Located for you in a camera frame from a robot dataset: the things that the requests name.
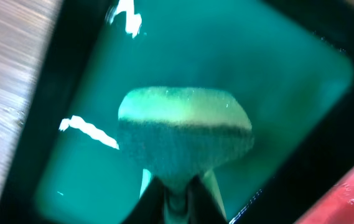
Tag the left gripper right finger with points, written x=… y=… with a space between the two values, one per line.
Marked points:
x=201 y=205

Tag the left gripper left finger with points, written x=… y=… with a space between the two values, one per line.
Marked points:
x=149 y=209

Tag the green scrub sponge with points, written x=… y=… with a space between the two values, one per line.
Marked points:
x=179 y=133

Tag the red plastic tray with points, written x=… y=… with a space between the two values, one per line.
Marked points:
x=336 y=206

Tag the dark green tray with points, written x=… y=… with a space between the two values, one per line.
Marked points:
x=290 y=65

